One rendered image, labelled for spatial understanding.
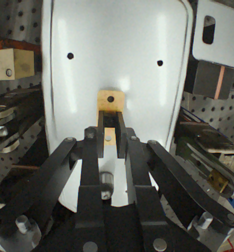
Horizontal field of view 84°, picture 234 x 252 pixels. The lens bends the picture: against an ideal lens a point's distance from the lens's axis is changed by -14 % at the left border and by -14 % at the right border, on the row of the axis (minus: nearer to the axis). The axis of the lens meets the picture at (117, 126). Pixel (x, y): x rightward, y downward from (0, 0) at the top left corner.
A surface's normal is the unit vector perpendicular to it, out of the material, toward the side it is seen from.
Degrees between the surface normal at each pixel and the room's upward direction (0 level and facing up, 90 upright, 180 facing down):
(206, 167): 78
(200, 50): 0
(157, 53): 0
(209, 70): 0
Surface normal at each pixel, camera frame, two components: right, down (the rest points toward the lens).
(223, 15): 0.07, 0.39
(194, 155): -0.96, 0.04
